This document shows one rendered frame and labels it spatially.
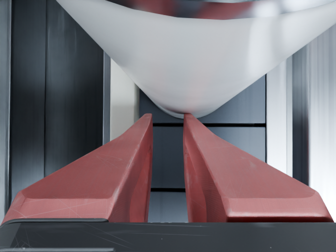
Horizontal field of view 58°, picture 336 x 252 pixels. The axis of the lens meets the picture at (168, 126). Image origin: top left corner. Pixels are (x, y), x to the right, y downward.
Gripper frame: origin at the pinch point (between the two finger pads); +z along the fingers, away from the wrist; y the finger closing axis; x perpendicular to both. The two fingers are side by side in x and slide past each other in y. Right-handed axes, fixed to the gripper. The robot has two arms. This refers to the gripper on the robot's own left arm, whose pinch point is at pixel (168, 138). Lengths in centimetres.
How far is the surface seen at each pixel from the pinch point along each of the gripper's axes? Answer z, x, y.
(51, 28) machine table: 13.5, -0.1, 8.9
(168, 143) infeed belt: 4.1, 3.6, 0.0
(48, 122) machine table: 9.2, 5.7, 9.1
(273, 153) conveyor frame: 3.8, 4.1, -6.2
